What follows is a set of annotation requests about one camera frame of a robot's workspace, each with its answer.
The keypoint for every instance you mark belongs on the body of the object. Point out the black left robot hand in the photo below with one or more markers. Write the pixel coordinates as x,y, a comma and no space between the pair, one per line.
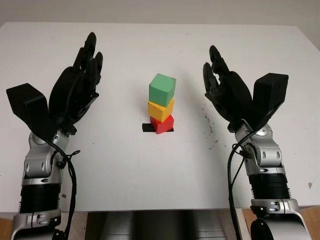
70,95

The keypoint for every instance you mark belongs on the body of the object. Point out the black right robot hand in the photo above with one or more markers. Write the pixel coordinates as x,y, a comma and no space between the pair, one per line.
235,97

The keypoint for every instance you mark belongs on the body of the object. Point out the green wooden block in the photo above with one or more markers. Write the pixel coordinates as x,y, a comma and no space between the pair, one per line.
161,90

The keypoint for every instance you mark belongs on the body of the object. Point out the yellow wooden block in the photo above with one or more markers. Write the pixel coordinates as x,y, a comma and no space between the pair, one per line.
160,111

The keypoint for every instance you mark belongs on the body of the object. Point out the red wooden block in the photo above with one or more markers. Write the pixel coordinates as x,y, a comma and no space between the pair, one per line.
163,126

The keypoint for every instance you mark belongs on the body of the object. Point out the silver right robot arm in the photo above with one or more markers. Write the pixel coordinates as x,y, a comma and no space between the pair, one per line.
267,162

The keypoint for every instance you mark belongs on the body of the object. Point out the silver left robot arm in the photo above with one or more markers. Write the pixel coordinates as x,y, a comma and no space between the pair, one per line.
40,170

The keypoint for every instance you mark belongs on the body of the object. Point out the black tape strip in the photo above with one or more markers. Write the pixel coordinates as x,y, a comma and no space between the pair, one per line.
147,128

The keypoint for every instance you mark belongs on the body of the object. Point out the grey robot torso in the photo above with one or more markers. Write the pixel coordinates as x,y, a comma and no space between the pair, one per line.
160,226

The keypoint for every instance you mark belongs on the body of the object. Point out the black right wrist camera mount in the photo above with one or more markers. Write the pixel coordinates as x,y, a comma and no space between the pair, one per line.
271,92

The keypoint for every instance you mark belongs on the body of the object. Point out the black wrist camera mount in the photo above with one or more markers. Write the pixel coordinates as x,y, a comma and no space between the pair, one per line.
30,107
271,92

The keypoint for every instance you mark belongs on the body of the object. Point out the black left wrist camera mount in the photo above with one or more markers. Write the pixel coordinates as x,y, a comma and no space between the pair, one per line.
30,107

